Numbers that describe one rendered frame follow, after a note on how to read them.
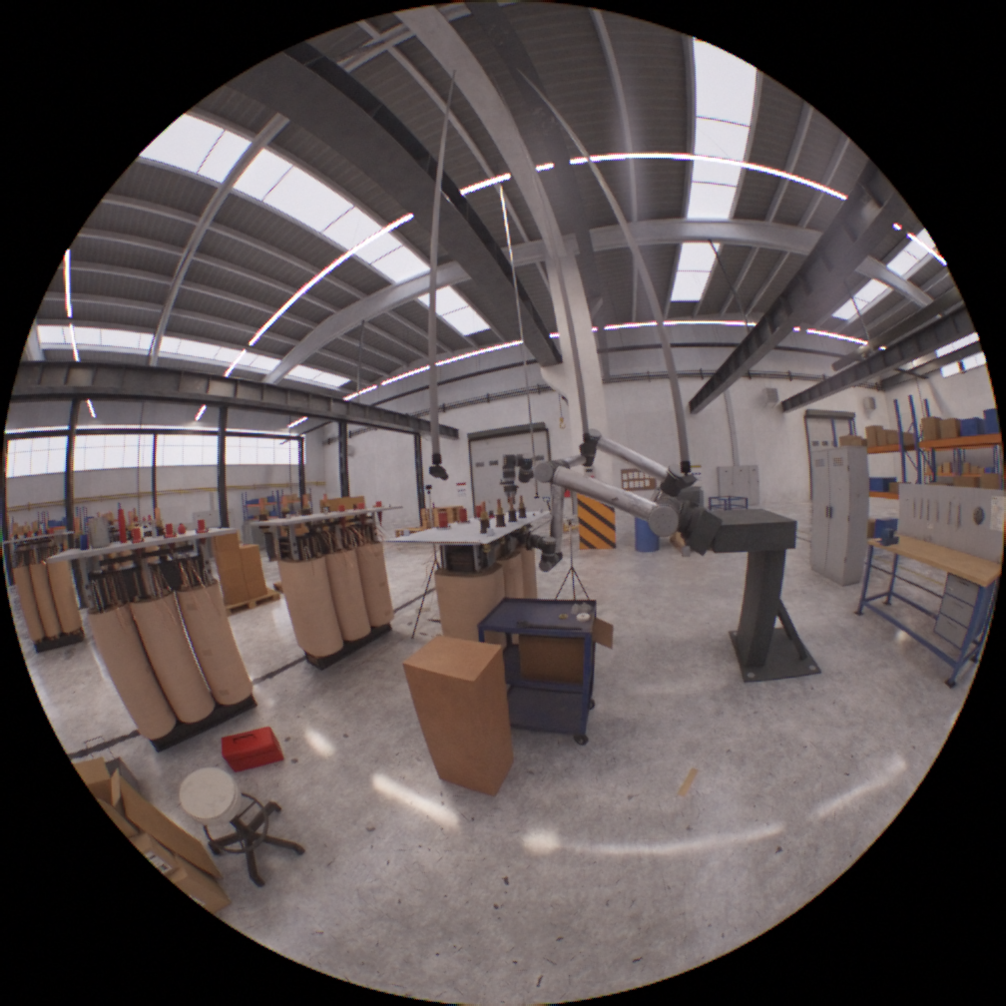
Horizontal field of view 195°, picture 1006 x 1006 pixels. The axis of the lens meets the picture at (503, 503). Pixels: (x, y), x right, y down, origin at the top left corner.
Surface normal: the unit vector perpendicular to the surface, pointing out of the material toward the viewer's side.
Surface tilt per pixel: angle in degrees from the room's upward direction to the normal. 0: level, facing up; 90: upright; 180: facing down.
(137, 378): 90
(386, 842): 0
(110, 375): 90
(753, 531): 90
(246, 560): 90
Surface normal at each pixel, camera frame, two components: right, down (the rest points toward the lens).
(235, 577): 0.93, -0.05
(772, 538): -0.49, 0.08
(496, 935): -0.07, -1.00
